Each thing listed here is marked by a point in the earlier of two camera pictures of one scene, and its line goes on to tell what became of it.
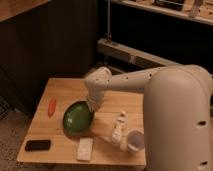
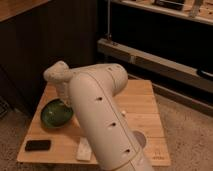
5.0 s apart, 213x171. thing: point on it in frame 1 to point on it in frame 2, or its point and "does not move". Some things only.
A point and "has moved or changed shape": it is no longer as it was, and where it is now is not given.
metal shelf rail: [112, 48] does not move
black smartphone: [37, 145] does not move
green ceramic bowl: [78, 118] has moved or changed shape
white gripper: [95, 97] to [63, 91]
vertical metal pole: [109, 18] does not move
